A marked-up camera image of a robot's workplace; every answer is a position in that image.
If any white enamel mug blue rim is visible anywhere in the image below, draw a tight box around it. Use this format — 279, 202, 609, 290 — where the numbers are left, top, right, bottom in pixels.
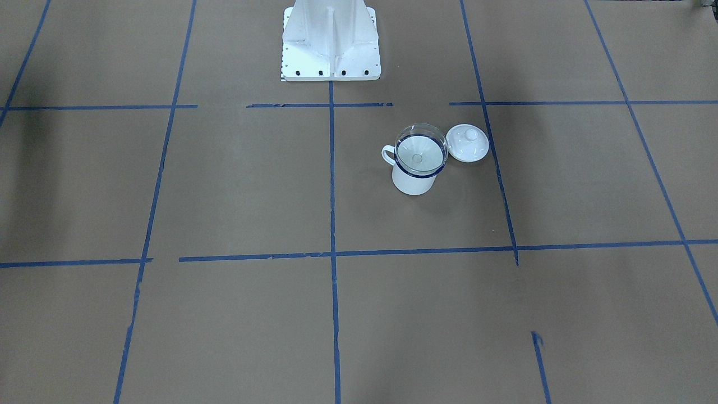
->
380, 145, 441, 195

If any white ceramic lid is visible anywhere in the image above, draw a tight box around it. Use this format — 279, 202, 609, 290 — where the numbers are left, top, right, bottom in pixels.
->
446, 123, 490, 163

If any clear glass funnel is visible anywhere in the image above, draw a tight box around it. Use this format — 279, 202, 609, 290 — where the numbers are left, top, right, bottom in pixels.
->
393, 123, 448, 177

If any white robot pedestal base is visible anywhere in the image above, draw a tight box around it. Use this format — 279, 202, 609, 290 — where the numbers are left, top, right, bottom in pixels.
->
280, 1, 382, 82

